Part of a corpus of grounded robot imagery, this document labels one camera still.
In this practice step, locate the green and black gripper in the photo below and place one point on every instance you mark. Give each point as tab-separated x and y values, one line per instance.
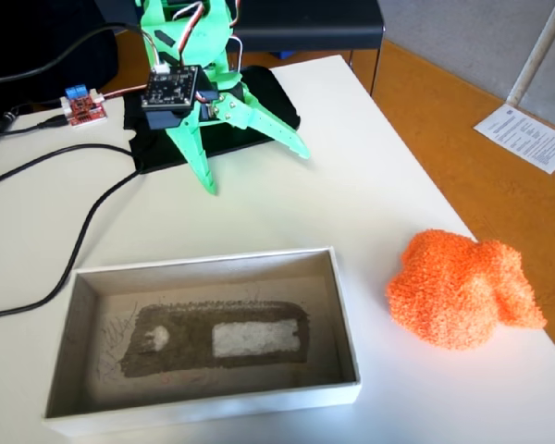
228	109

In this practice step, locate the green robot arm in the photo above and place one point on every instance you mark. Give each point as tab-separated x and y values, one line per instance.
203	41

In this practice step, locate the black base mat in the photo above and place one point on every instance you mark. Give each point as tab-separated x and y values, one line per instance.
270	92

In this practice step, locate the small blue object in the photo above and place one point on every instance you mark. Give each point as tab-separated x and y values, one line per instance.
284	54

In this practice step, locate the red controller circuit board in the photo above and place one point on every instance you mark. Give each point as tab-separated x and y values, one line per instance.
85	111

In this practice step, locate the black bag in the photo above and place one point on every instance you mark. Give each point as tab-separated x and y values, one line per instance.
28	37

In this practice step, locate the white cardboard box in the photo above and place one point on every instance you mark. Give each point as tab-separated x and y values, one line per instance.
203	411

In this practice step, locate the printed white paper sheet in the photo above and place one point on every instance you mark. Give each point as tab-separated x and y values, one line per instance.
525	138

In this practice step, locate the white metal pole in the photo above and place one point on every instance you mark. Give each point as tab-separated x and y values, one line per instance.
532	60

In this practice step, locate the black camera circuit board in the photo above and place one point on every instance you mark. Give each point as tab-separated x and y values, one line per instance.
168	88

